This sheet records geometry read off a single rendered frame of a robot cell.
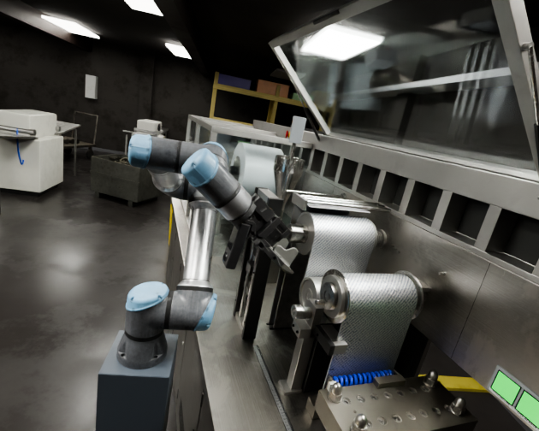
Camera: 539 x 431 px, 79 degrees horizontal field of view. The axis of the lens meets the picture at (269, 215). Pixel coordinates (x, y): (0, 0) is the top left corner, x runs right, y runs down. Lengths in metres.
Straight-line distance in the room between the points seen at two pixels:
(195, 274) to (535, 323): 0.88
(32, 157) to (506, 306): 5.46
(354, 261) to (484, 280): 0.38
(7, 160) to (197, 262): 4.90
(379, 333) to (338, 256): 0.27
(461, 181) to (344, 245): 0.39
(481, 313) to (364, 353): 0.32
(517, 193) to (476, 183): 0.11
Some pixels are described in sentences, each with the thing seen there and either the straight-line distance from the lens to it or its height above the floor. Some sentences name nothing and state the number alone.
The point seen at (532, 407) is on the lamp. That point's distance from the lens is 1.01.
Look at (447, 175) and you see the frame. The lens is 1.11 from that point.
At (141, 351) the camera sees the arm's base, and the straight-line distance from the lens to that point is 1.12.
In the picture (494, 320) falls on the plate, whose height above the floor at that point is 1.31.
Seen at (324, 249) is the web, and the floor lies 1.31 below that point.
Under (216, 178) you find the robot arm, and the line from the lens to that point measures 0.67.
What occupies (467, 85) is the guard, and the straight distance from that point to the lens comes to 0.93.
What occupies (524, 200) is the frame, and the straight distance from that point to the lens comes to 0.98.
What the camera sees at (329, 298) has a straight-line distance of 0.93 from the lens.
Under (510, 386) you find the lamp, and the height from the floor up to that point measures 1.20.
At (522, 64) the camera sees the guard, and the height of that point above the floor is 1.86.
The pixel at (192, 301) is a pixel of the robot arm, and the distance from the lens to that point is 1.04.
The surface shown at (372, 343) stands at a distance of 1.03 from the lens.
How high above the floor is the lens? 1.68
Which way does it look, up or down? 16 degrees down
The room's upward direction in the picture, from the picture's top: 11 degrees clockwise
